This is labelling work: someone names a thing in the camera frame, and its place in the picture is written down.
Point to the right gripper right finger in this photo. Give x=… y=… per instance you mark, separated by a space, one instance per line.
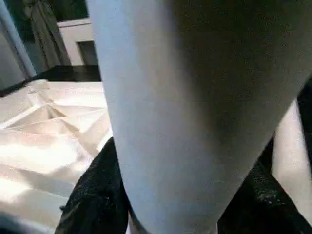
x=263 y=209

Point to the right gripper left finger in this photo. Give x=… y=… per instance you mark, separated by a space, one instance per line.
x=97 y=200

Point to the white plastic table top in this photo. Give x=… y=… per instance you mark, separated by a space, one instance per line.
x=48 y=134

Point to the white plastic table leg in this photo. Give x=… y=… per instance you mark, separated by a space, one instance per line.
x=287 y=146
x=182 y=97

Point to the white sideboard with glass doors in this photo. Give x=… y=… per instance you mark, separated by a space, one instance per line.
x=70 y=34

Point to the grey brown curtain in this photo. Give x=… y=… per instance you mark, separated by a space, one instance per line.
x=46 y=36

